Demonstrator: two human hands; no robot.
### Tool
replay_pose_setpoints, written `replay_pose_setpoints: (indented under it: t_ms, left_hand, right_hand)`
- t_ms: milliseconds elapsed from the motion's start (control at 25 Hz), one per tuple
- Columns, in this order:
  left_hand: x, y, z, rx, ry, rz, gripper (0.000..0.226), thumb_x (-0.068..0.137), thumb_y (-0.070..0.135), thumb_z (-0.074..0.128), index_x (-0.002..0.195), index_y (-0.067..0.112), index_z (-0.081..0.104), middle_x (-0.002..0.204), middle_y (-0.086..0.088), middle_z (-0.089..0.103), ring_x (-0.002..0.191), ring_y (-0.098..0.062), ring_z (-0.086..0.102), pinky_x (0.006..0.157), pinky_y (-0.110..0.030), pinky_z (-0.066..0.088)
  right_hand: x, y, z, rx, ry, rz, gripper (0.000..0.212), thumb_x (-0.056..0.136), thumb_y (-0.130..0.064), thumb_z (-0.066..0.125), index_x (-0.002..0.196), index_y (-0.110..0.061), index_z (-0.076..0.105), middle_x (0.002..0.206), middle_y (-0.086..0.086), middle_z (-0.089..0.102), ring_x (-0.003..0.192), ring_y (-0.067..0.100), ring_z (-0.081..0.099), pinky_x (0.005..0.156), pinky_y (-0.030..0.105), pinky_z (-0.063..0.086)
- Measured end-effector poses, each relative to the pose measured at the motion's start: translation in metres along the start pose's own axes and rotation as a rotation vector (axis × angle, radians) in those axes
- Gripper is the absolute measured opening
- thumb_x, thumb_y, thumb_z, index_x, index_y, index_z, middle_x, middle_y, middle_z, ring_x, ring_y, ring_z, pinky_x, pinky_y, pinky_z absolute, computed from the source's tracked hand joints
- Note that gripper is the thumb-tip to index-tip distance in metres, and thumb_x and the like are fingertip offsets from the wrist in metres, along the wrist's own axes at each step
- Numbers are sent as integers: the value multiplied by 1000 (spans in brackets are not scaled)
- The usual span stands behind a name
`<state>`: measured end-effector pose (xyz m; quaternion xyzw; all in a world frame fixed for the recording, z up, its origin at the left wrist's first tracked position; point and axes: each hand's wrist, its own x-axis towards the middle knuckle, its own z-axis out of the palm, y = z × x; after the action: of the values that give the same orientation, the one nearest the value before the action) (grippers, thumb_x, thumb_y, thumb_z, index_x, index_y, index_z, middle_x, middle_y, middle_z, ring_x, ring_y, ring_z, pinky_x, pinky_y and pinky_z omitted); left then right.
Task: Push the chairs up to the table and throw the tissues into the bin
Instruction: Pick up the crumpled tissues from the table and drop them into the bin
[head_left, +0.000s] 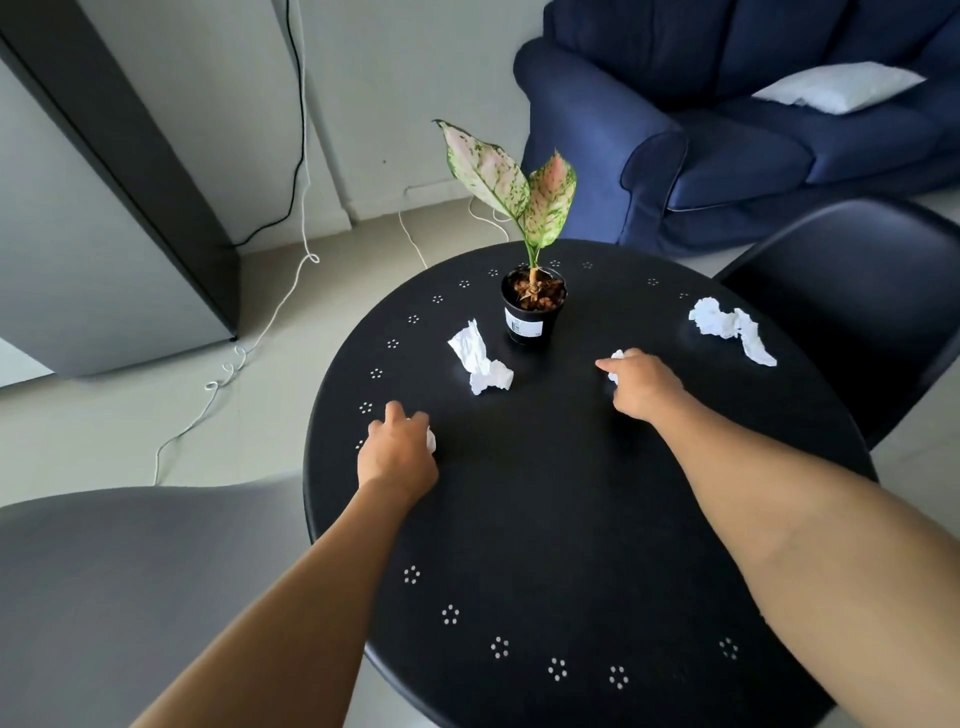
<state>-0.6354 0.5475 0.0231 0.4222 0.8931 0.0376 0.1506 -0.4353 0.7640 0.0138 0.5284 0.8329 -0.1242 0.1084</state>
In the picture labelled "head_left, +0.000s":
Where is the long crumpled white tissue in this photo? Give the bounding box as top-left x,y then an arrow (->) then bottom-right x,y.
688,297 -> 778,368

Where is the black cable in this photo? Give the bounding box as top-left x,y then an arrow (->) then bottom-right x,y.
234,0 -> 307,249

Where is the person's left hand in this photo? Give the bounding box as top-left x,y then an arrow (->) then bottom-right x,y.
356,401 -> 440,508

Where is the dark blue sofa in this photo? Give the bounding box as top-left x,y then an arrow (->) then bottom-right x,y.
513,0 -> 960,258

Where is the person's left forearm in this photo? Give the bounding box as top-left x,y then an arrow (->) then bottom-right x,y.
131,480 -> 421,728

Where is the black plastic plant pot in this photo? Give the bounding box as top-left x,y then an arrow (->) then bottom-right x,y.
501,267 -> 568,346

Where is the grey chair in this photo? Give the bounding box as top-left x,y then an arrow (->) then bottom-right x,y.
0,472 -> 376,728

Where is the white cable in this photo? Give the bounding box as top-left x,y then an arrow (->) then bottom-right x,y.
153,0 -> 321,487

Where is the black chair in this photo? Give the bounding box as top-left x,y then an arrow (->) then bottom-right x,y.
714,197 -> 960,451

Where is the grey refrigerator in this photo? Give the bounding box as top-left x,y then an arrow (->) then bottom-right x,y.
0,0 -> 242,390

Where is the pink green leafy plant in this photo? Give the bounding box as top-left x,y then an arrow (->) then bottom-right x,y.
434,119 -> 578,295

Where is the person's right hand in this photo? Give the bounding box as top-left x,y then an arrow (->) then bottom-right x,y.
595,348 -> 690,423

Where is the white pillow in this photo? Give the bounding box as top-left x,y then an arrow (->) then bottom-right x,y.
751,61 -> 927,116

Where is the tall crumpled white tissue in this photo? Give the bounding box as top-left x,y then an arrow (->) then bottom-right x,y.
447,319 -> 516,396

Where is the round black table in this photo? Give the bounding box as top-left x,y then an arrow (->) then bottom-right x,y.
303,239 -> 879,728

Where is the person's right forearm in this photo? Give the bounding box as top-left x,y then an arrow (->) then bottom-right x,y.
648,391 -> 960,728

